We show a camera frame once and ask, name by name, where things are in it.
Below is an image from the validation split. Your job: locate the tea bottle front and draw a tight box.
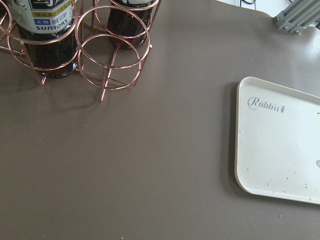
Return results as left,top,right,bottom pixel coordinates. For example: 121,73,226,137
7,0,77,79

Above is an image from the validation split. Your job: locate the aluminium frame bracket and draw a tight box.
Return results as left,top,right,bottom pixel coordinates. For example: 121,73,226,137
274,0,320,35

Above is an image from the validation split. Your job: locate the tea bottle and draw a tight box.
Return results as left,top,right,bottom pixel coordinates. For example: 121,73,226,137
7,0,77,79
107,0,155,50

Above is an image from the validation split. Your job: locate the cream rabbit tray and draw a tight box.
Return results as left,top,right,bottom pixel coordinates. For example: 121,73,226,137
234,76,320,204

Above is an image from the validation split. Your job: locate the tea bottle back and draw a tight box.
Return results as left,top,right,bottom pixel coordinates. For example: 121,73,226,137
107,0,155,50

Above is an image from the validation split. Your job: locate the copper wire bottle rack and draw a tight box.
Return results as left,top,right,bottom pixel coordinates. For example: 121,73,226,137
0,0,161,101

